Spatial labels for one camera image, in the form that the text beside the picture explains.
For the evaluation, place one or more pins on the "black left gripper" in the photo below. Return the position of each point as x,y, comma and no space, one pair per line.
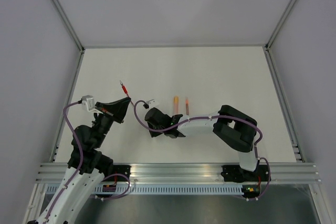
118,108

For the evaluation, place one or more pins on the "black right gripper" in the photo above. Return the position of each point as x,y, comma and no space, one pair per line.
155,134

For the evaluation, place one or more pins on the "red gel pen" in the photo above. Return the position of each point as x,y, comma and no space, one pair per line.
126,92

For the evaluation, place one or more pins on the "translucent orange highlighter marker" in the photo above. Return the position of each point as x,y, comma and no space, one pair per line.
175,105

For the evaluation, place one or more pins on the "wooden orange highlighter pencil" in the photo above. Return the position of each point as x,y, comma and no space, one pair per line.
187,106

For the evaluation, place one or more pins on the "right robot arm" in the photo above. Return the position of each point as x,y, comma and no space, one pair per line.
233,127

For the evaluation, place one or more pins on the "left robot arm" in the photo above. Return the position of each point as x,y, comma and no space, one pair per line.
87,166

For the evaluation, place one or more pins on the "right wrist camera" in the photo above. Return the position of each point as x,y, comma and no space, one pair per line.
151,104

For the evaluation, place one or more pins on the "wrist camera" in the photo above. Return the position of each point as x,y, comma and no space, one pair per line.
88,103
151,104

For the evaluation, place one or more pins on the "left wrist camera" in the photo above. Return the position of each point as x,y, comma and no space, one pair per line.
88,103

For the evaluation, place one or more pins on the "aluminium mounting rail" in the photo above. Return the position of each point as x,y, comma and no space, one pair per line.
191,173

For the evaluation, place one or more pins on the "white slotted cable duct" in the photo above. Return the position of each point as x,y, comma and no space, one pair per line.
160,189

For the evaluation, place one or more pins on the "left aluminium frame post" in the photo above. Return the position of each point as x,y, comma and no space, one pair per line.
67,24

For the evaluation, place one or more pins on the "aluminium frame post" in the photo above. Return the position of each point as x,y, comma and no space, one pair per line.
67,24
283,18

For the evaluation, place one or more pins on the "right aluminium frame post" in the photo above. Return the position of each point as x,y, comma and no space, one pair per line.
283,18

